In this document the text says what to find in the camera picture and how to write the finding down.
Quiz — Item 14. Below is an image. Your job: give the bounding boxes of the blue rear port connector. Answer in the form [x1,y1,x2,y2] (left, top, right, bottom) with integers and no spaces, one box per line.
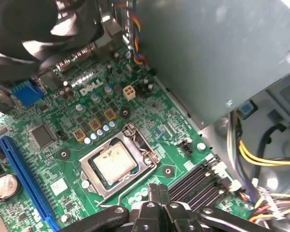
[11,78,47,107]

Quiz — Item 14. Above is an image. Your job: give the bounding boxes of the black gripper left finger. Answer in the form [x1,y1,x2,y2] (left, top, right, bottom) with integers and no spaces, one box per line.
[86,183,164,232]

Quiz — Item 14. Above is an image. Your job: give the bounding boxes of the black square chip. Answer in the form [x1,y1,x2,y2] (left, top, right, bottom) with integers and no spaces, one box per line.
[28,124,56,148]

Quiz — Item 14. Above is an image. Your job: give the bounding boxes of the silver CPU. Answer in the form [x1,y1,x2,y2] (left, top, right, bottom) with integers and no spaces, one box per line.
[91,142,138,186]

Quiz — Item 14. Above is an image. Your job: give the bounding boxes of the orange wire bundle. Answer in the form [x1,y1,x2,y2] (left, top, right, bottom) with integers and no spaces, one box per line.
[239,190,290,226]

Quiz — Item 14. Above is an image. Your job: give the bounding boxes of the round coin cell battery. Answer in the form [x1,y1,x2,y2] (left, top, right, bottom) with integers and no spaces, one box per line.
[0,173,20,201]

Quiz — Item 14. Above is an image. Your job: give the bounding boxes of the black RAM slot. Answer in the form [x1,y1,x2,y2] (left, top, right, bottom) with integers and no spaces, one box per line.
[181,175,232,211]
[168,163,215,200]

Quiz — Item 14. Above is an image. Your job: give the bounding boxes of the small blue case clip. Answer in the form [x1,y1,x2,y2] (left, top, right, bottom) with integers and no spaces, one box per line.
[240,101,255,117]

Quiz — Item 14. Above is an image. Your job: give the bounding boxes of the black case fan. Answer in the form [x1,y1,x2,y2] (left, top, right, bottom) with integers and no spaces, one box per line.
[0,0,105,83]

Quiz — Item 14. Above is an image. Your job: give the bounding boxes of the black power wire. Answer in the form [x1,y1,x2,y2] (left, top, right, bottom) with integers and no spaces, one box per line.
[252,122,290,181]

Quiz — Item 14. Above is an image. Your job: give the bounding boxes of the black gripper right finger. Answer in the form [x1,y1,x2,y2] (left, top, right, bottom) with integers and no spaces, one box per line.
[160,183,273,232]

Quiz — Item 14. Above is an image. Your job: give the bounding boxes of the CPU socket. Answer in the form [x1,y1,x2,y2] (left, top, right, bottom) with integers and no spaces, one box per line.
[79,122,160,202]

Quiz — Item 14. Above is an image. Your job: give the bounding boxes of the grey power supply unit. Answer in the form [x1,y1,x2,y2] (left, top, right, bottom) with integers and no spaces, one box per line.
[132,0,290,127]

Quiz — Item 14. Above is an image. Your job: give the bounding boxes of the silver rear port housing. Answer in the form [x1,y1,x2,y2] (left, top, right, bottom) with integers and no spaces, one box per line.
[94,9,124,50]

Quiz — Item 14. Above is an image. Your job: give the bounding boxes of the blue expansion slot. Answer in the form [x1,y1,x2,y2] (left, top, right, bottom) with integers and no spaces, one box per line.
[0,135,61,232]

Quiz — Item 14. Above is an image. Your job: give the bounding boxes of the white four pin socket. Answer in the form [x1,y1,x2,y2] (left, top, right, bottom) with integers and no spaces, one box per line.
[122,85,137,102]

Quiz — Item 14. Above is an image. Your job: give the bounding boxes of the black open PC case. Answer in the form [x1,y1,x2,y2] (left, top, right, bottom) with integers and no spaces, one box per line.
[0,0,290,232]

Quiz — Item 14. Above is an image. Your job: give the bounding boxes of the twisted red fan wire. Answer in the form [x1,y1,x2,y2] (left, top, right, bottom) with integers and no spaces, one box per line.
[111,0,148,68]

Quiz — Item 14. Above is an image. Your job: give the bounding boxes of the green motherboard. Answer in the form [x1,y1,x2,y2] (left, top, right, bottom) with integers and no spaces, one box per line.
[0,44,256,232]

